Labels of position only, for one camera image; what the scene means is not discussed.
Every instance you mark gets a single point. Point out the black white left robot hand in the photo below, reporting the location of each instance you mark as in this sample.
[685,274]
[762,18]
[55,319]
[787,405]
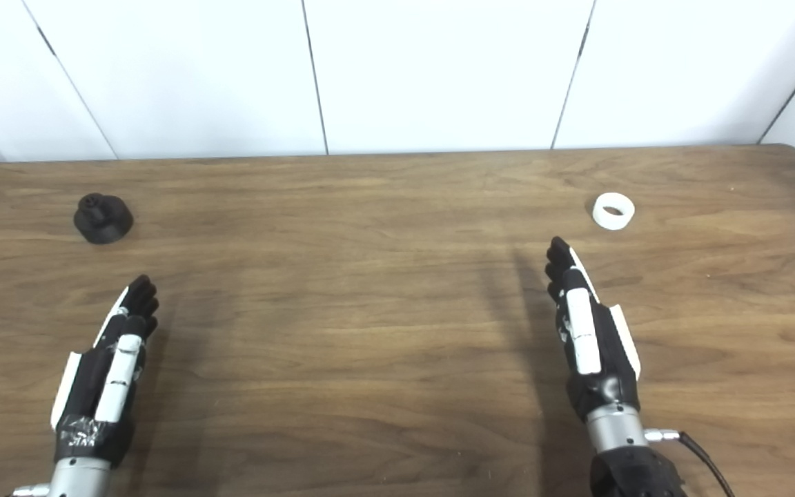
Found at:
[87,386]

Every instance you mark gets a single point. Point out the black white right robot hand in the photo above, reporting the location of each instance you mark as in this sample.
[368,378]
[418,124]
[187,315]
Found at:
[608,359]

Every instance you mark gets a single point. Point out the round black plastic part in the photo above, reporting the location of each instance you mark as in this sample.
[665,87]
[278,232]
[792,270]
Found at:
[103,221]

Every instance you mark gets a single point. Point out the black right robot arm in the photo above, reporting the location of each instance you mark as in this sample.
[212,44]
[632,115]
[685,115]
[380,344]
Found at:
[629,469]

